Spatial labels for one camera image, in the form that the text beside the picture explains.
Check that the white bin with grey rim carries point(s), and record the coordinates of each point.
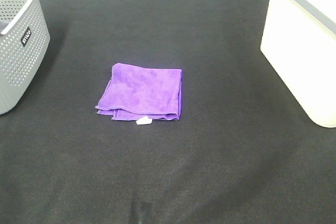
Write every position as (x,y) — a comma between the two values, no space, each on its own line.
(299,42)

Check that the grey perforated plastic basket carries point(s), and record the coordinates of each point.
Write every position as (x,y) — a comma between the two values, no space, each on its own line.
(24,42)

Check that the purple towel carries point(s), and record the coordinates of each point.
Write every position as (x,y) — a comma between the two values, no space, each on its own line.
(134,92)

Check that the black table cloth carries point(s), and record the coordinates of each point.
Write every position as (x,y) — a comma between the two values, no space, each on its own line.
(244,151)

